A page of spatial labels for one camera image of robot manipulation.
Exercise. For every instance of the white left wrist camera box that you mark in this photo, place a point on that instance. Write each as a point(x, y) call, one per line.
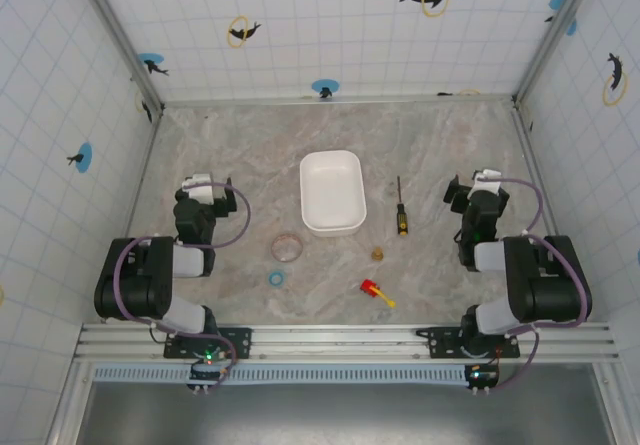
point(201, 188)

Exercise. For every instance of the aluminium mounting rail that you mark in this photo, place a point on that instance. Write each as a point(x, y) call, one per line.
point(340, 340)

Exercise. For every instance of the white plastic bin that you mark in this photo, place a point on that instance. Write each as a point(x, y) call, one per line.
point(332, 194)

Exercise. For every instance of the small brass fitting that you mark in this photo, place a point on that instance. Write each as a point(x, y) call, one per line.
point(378, 254)

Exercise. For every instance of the aluminium frame post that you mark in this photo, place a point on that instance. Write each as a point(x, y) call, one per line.
point(120, 35)
point(555, 35)

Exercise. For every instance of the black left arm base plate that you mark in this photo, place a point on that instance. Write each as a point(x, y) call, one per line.
point(240, 342)

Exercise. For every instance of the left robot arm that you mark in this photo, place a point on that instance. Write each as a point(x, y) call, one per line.
point(150, 285)

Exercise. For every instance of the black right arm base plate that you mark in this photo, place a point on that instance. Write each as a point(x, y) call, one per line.
point(440, 342)

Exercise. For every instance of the red yellow toy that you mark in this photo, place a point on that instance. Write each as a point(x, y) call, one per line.
point(372, 289)

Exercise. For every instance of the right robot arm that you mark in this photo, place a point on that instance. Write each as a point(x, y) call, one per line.
point(540, 285)

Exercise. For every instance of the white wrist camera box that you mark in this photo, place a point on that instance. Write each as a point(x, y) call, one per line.
point(487, 179)
point(201, 188)

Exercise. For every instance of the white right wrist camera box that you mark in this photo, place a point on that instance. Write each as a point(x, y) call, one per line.
point(487, 179)

